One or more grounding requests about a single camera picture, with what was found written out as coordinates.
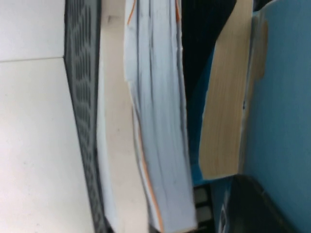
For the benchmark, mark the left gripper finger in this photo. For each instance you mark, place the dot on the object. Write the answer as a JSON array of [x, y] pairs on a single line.
[[252, 213]]

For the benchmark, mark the blue paperback yellowed pages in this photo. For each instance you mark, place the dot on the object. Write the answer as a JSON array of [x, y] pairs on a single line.
[[226, 109]]

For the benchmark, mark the white book orange trim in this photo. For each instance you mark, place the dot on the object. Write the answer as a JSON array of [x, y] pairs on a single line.
[[165, 145]]

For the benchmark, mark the thin white spine book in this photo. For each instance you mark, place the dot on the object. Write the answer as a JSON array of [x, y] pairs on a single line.
[[114, 121]]

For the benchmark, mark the black plastic book stand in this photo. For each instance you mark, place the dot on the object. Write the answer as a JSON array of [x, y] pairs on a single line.
[[80, 97]]

